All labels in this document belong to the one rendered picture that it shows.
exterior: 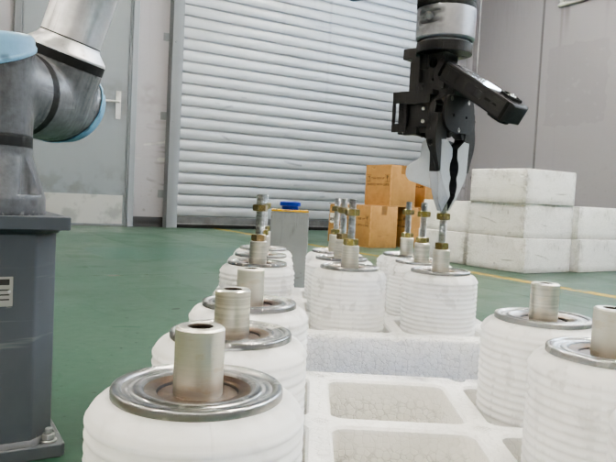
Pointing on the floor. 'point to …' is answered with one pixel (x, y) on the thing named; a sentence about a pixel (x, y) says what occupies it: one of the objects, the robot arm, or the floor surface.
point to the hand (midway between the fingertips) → (448, 201)
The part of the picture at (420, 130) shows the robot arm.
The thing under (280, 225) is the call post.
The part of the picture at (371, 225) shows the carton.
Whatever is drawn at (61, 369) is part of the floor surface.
